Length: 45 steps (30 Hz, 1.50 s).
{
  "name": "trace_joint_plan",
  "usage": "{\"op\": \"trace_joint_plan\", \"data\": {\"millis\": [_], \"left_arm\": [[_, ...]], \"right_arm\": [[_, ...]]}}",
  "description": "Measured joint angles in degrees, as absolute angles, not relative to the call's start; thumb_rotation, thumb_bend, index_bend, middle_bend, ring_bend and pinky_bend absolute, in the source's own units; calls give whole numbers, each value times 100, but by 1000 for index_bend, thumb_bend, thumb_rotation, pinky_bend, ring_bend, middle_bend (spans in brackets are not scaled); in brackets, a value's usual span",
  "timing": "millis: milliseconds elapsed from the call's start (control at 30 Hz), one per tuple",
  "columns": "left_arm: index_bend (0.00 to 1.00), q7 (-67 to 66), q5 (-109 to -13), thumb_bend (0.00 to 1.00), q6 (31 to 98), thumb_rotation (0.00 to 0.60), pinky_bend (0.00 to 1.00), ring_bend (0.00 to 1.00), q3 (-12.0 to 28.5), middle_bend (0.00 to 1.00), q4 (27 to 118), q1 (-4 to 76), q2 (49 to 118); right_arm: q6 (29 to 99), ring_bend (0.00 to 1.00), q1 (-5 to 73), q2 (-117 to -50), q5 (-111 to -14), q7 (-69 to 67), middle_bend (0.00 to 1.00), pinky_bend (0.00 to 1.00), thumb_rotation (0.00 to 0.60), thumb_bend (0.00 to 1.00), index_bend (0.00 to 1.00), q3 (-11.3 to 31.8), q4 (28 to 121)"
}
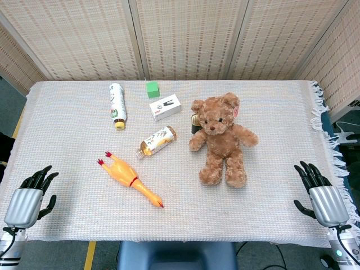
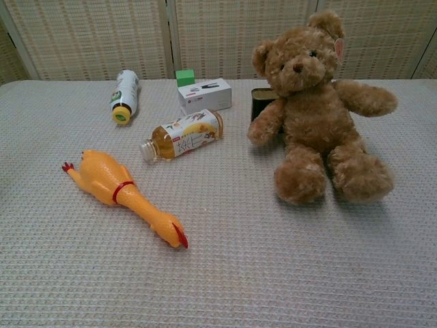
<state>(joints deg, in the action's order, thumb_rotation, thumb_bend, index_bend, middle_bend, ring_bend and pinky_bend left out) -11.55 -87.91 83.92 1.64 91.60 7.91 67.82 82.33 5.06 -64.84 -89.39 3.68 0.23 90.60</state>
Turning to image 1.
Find dark green tin can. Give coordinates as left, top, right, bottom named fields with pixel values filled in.
left=191, top=113, right=203, bottom=136

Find white cable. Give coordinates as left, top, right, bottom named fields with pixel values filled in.
left=333, top=121, right=360, bottom=145

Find green cube block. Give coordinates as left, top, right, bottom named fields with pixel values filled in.
left=146, top=81, right=160, bottom=99

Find woven beige tablecloth with fringe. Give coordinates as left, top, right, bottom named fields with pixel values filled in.
left=0, top=80, right=360, bottom=249

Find yellow rubber chicken toy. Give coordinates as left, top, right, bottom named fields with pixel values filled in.
left=97, top=151, right=165, bottom=209

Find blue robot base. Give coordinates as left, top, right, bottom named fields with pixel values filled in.
left=116, top=241, right=240, bottom=270

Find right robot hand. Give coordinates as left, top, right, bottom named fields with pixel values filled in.
left=293, top=160, right=350, bottom=228

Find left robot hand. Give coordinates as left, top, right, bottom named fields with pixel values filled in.
left=3, top=165, right=60, bottom=229

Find tea bottle with amber liquid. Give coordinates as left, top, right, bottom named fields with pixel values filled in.
left=135, top=125, right=178, bottom=159

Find brown teddy bear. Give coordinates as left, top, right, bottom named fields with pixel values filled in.
left=188, top=92, right=259, bottom=188

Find white rectangular product box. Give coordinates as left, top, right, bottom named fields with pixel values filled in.
left=149, top=93, right=182, bottom=122

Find white bottle with yellow cap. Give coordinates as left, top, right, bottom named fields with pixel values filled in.
left=109, top=83, right=128, bottom=131

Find woven folding screen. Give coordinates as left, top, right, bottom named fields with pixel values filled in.
left=0, top=0, right=360, bottom=119

